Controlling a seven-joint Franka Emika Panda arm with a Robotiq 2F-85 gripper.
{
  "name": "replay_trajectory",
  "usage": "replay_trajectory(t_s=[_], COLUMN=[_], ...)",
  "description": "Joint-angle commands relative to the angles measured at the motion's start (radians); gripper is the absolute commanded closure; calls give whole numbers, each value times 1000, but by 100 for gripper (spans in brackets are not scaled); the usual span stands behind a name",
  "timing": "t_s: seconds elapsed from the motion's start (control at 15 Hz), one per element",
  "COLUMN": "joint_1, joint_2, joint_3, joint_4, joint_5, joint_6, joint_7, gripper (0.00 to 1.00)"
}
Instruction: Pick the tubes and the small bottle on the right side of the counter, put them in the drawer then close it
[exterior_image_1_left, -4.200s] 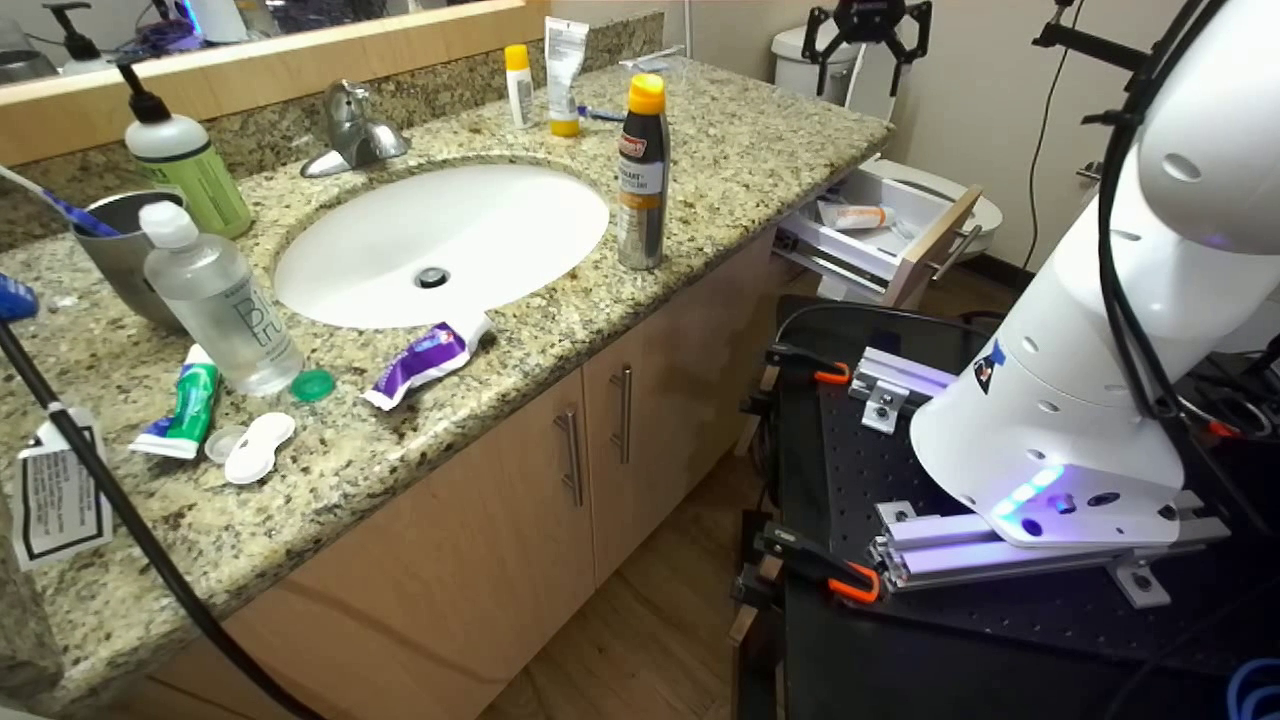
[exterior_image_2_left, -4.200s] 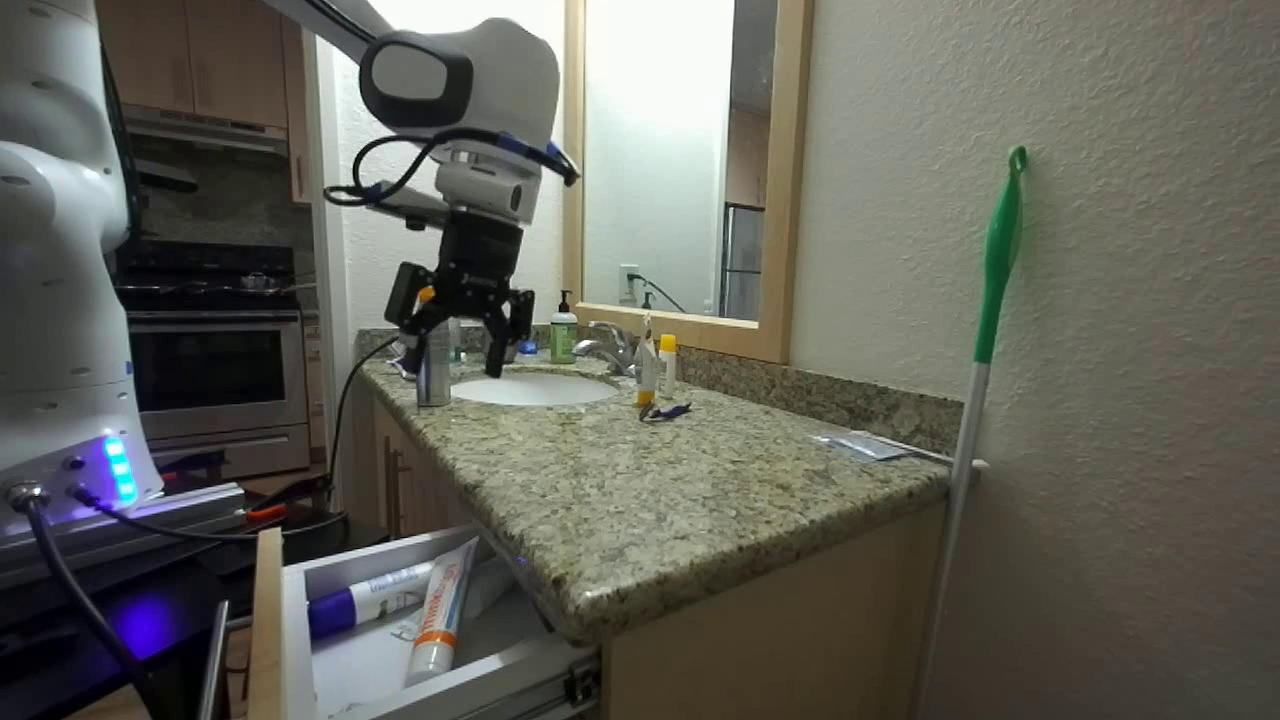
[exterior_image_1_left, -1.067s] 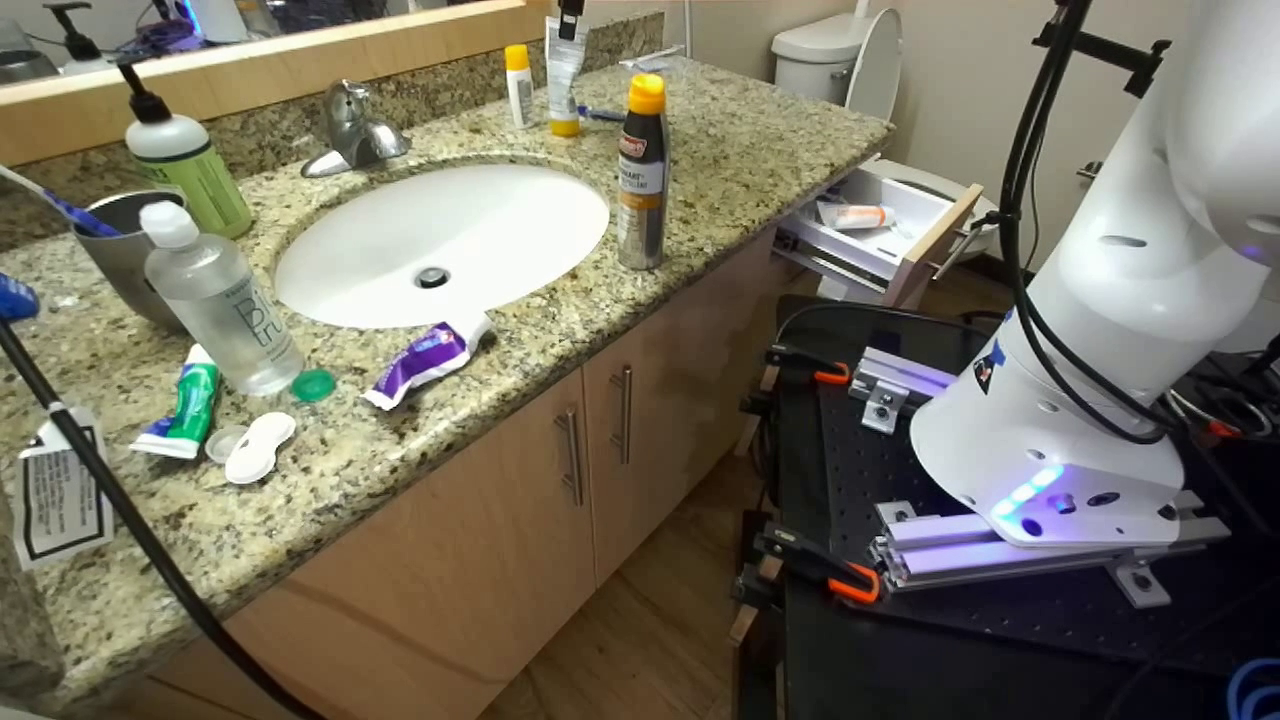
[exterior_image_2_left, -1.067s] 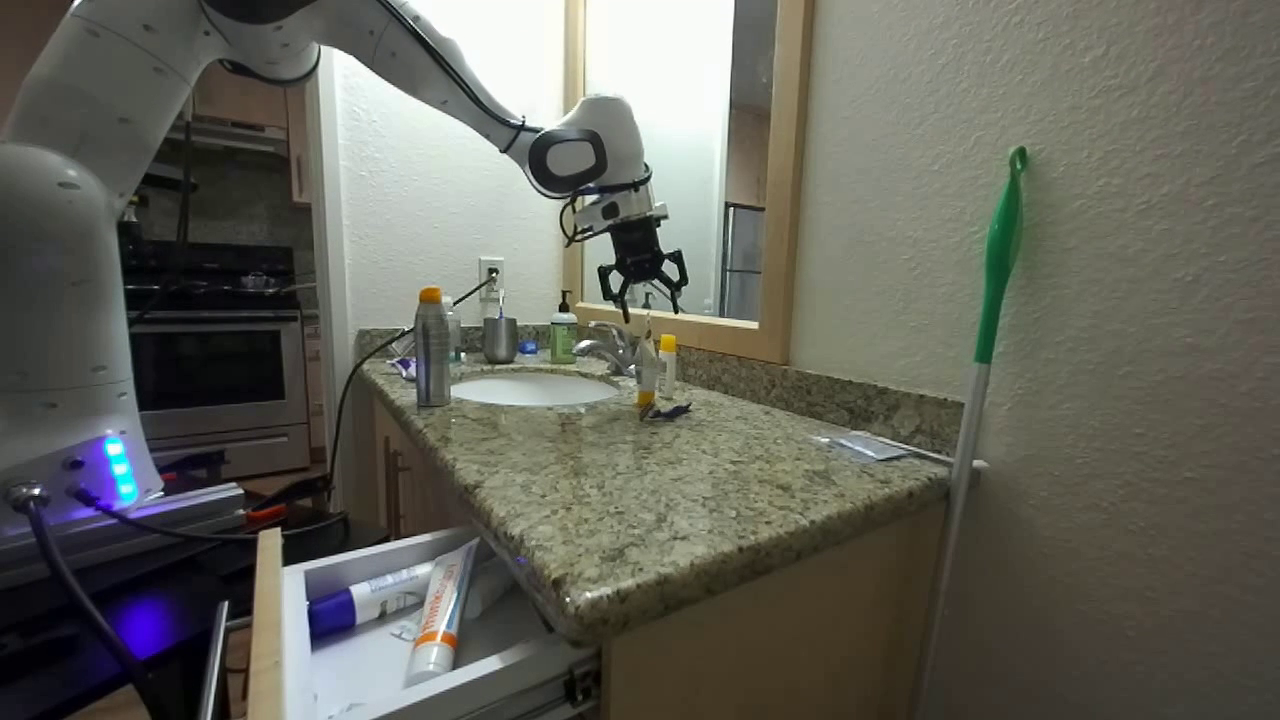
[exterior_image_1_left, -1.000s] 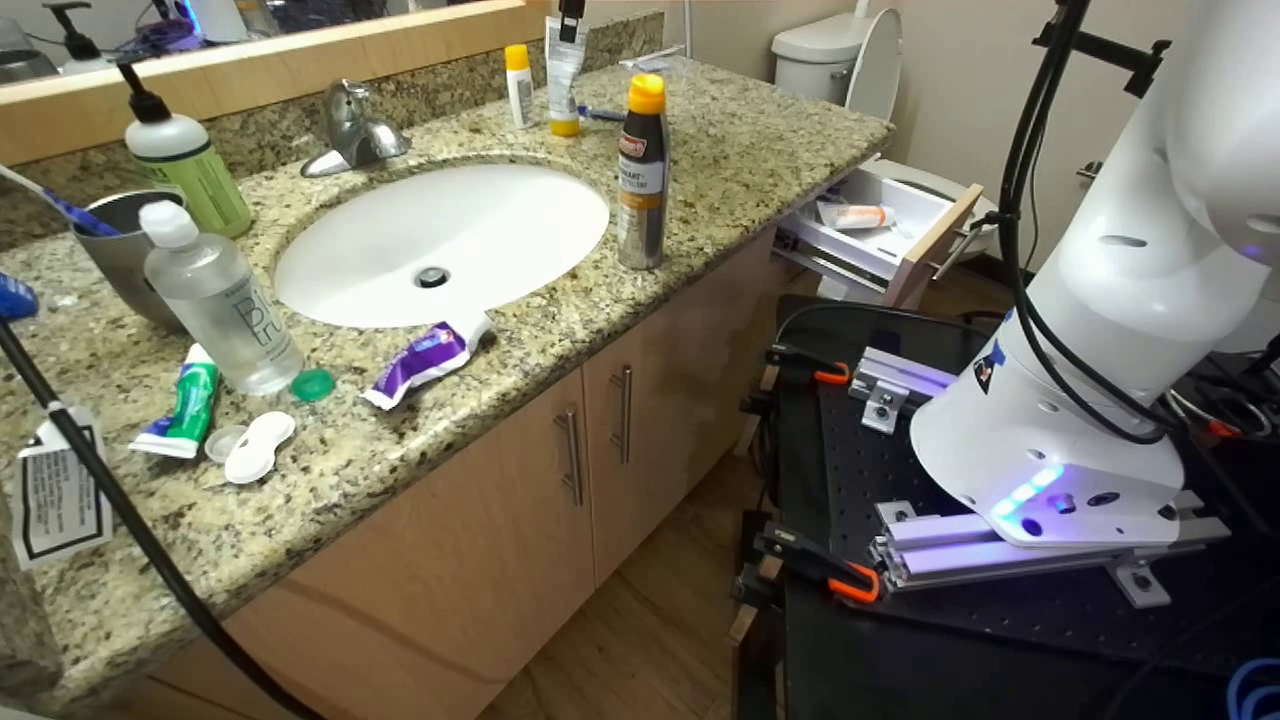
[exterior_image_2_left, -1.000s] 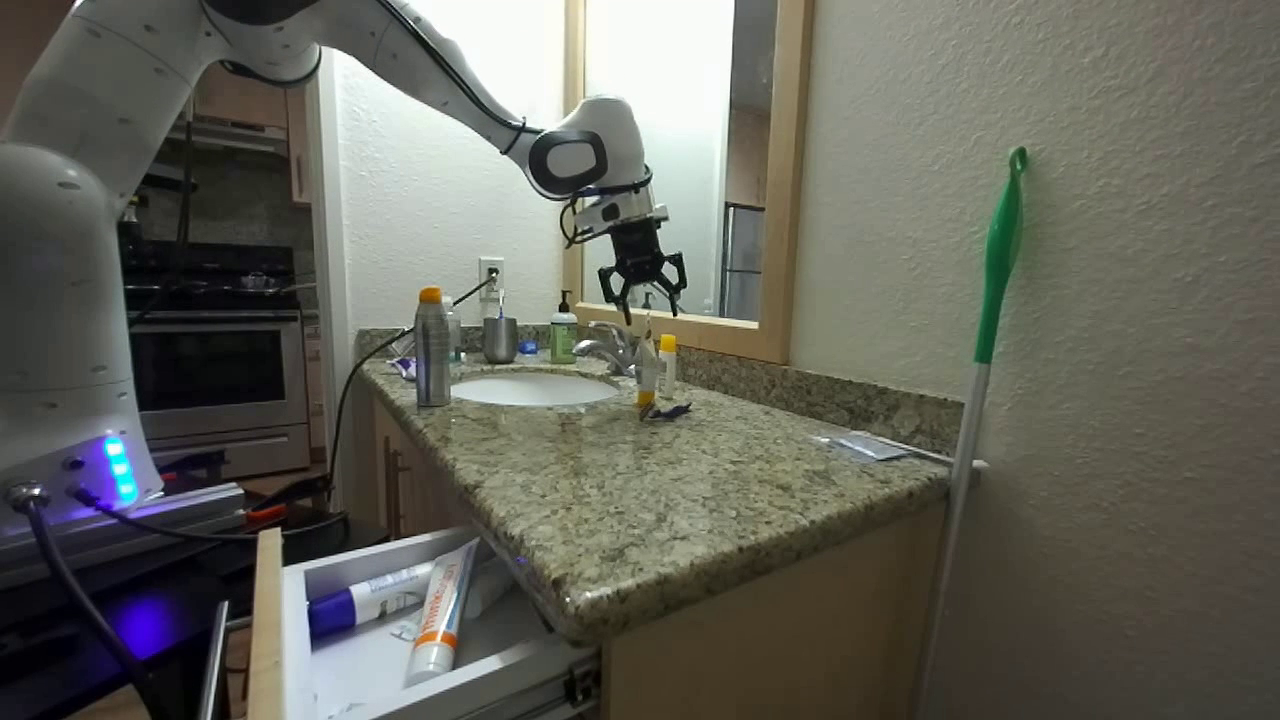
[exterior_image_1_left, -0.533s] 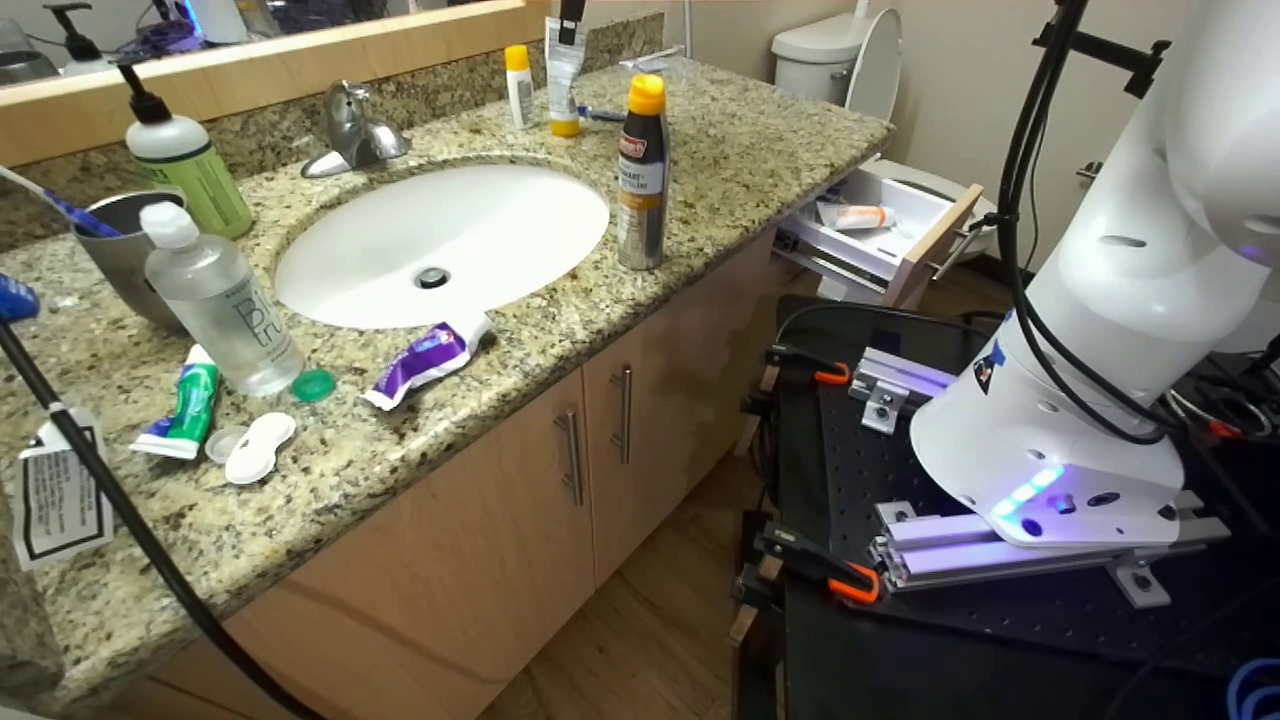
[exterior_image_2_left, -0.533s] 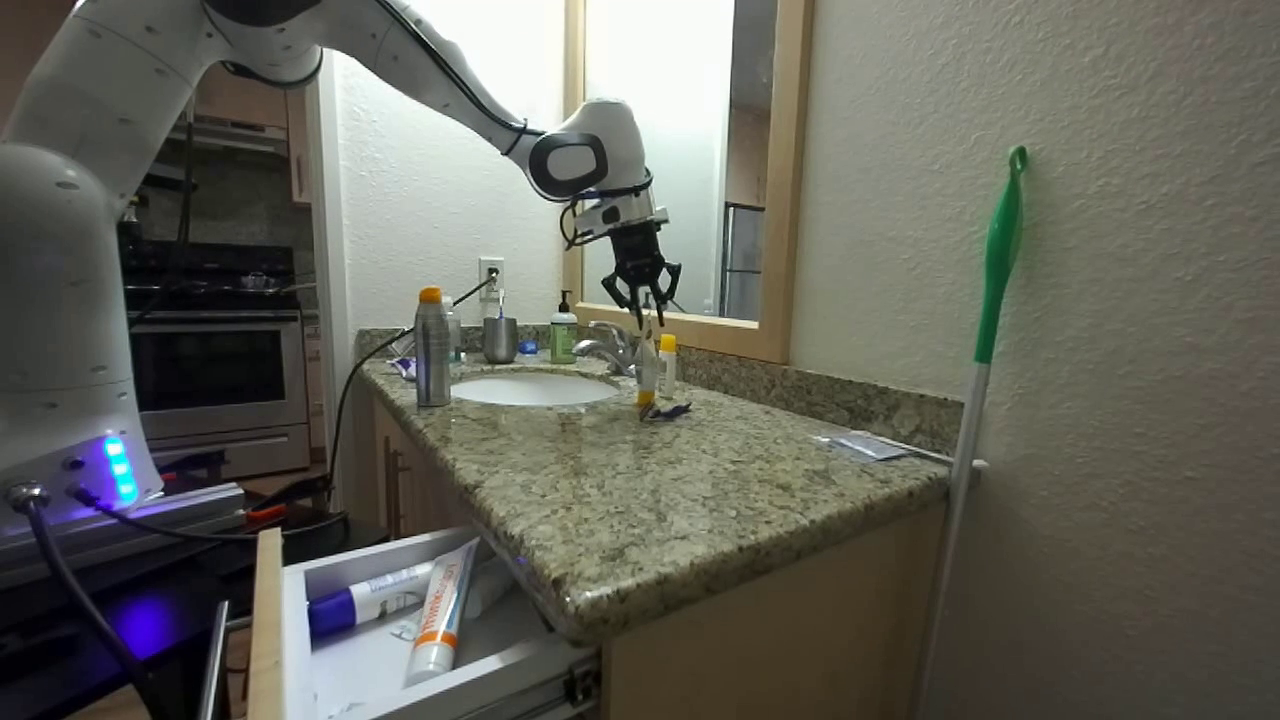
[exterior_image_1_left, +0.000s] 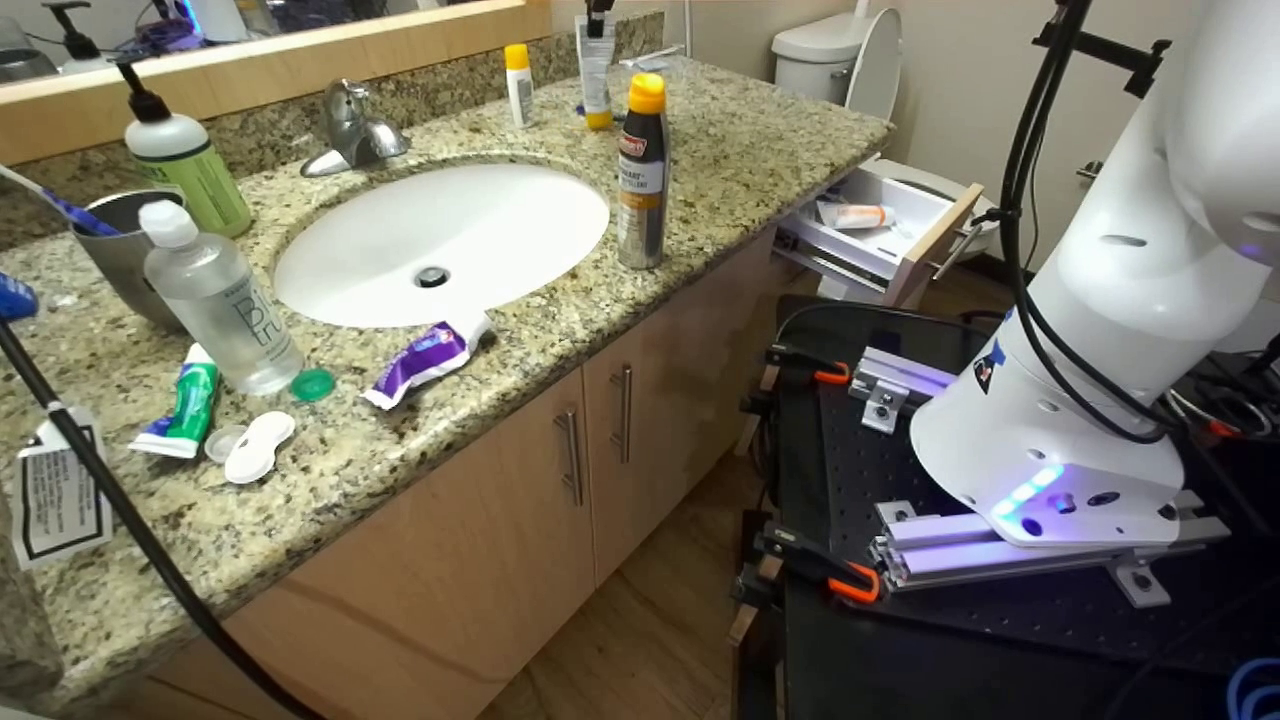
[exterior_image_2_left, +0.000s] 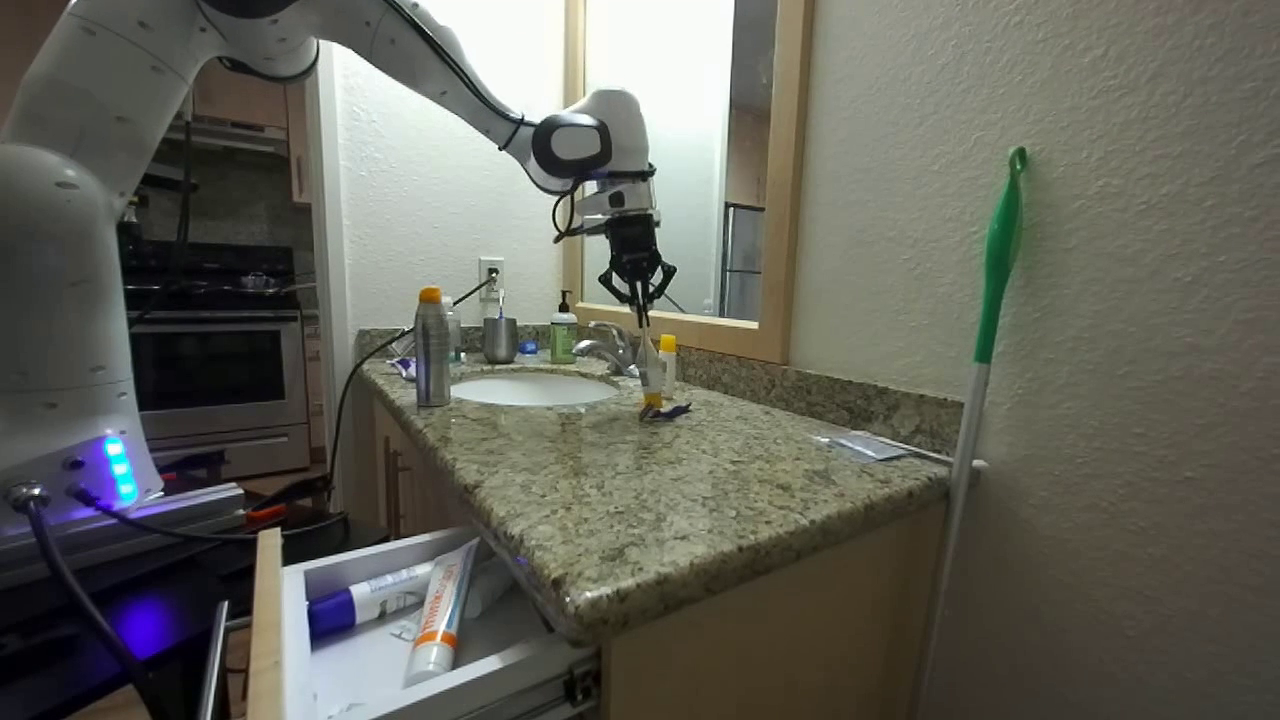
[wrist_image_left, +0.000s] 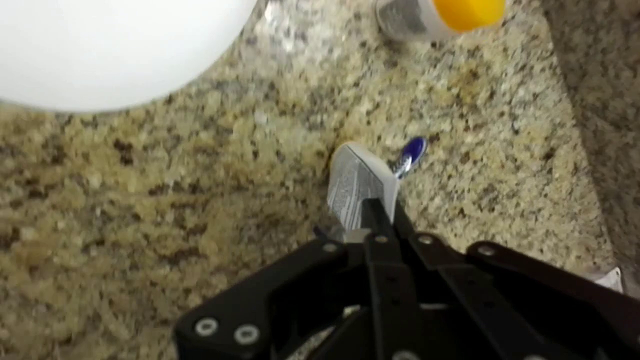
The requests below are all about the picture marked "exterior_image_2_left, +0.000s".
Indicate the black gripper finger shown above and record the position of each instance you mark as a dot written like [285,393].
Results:
[661,283]
[617,286]

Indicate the grey metal cup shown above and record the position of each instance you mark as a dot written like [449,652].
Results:
[499,342]

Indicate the orange black clamp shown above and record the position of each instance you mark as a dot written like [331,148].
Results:
[264,515]

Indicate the grey spray can orange cap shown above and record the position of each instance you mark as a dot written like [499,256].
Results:
[435,354]

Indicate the small white bottle yellow cap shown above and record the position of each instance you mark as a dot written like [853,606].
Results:
[668,365]

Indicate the chrome faucet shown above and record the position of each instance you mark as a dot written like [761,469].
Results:
[611,351]

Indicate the wooden vanity cabinet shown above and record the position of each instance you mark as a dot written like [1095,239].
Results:
[775,624]

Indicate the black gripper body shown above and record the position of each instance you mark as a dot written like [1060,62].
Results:
[634,245]

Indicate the wood framed mirror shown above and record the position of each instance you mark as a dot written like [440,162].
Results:
[786,172]

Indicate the white tube blue cap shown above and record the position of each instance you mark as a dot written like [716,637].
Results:
[363,600]

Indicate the white wall outlet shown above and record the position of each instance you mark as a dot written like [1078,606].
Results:
[494,268]

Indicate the white plastic packet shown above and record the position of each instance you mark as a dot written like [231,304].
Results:
[864,445]

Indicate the dark hair clip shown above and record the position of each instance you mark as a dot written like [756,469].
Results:
[664,415]

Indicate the steel oven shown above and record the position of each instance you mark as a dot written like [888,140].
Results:
[212,373]

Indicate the green soap pump bottle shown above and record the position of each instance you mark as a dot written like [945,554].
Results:
[560,334]

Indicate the long aluminium mounting rail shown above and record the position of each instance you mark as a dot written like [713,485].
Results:
[133,522]

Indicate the white sink basin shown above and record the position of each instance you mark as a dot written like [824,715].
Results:
[532,389]

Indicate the white drawer wooden front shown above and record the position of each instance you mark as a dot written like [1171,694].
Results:
[344,664]

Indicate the white orange thinkbaby tube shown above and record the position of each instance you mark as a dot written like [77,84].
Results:
[440,615]

